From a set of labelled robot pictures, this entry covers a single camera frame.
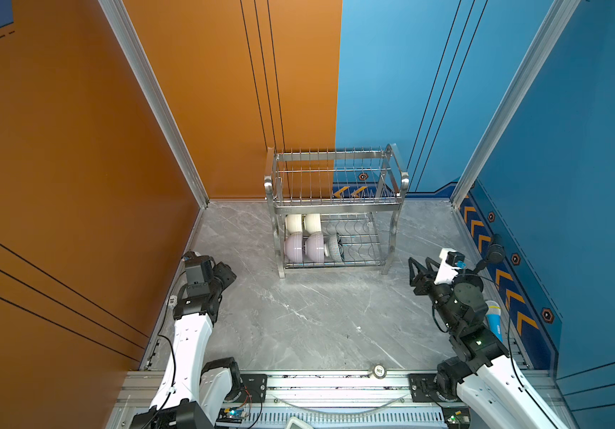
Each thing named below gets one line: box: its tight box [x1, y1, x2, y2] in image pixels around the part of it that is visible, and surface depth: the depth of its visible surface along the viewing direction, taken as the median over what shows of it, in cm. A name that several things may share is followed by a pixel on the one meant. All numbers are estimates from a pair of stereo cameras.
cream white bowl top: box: [286, 213, 304, 234], surface depth 99 cm
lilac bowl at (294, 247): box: [284, 232, 304, 264], surface depth 91 cm
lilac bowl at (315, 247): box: [305, 231, 325, 263], surface depth 93 cm
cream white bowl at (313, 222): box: [305, 212, 322, 236], surface depth 99 cm
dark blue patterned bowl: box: [328, 234, 343, 262], surface depth 93 cm
